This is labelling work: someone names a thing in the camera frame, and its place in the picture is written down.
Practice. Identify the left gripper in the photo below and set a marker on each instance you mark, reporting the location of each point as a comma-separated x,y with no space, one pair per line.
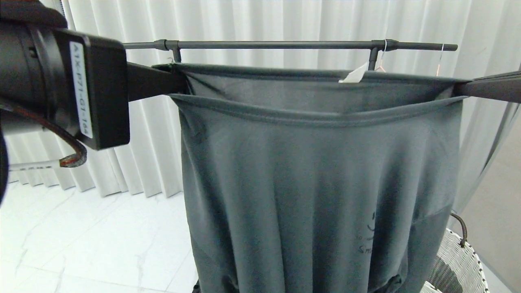
106,93

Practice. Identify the dark grey garment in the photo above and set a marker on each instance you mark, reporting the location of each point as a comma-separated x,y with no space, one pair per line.
305,183

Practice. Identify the pink clothes hanger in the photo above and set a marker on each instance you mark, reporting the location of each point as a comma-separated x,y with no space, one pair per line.
381,67
438,67

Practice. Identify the black clothes rack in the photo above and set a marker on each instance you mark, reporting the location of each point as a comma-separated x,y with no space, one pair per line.
264,44

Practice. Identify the white laundry basket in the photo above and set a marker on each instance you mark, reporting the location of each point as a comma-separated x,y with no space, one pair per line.
460,264

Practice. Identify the white curtain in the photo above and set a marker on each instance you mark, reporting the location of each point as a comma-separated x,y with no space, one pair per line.
142,122

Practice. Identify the beige partition panel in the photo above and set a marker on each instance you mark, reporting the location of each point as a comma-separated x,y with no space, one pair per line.
496,203

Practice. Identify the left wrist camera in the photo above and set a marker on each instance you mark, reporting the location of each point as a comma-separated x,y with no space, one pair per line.
28,12

